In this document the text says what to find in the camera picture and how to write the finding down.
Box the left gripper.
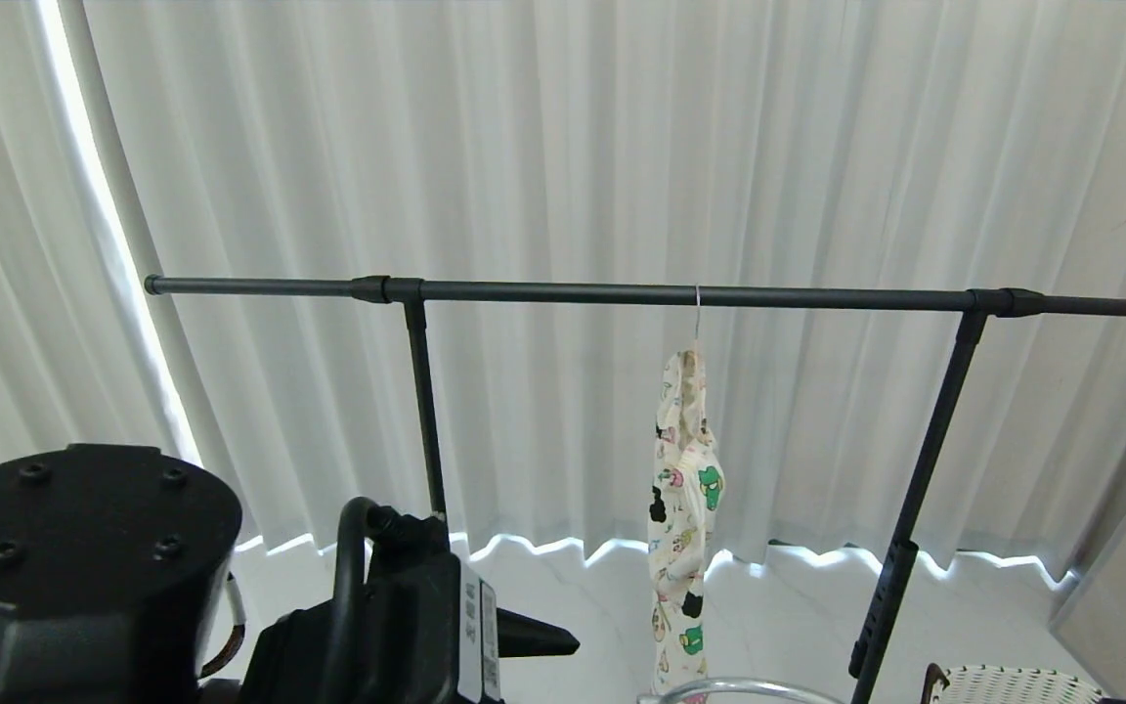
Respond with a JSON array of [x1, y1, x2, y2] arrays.
[[240, 601, 581, 704]]

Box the cream printed garment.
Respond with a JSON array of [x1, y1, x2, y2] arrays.
[[646, 342, 725, 697]]

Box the pink clothes hanger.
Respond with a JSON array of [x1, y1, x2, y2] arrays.
[[636, 677, 847, 704], [685, 284, 713, 451]]

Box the black clothes rack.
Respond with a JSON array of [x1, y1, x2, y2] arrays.
[[143, 274, 1126, 704]]

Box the white laundry basket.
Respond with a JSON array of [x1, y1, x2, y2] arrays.
[[920, 663, 1116, 704]]

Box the white curtain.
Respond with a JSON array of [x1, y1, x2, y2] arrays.
[[0, 0, 1126, 588]]

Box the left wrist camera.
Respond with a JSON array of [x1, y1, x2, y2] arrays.
[[365, 510, 505, 704]]

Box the black cable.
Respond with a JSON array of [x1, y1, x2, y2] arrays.
[[326, 497, 403, 704]]

